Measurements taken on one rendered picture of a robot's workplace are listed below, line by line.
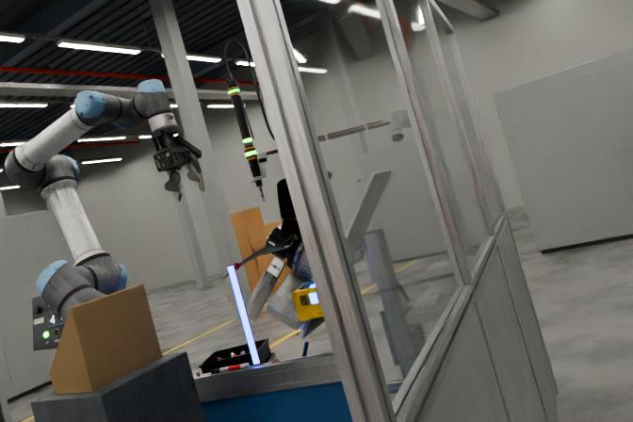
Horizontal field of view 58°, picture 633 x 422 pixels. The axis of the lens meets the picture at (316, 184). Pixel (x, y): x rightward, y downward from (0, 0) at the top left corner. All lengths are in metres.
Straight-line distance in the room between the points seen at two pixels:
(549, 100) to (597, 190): 1.18
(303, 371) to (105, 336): 0.59
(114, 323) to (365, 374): 1.06
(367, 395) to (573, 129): 6.65
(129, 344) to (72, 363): 0.15
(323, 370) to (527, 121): 5.88
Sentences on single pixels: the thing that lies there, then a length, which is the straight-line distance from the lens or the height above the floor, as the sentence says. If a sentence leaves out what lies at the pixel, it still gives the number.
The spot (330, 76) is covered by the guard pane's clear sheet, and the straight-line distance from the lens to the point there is 0.92.
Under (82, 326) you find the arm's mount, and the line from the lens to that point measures 1.63.
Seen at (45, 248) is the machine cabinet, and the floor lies 1.74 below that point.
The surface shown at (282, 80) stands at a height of 1.46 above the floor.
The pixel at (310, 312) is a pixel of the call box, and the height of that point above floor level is 1.00.
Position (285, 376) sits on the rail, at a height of 0.82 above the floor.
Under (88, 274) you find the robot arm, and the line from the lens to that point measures 1.82.
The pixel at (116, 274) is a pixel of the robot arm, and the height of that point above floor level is 1.26.
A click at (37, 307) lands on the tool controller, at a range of 2.34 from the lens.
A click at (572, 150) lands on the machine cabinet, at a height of 1.13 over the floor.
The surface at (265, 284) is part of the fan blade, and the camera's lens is 2.27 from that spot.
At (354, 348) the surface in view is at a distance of 0.71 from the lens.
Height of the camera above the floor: 1.30
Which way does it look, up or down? 2 degrees up
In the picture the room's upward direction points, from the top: 16 degrees counter-clockwise
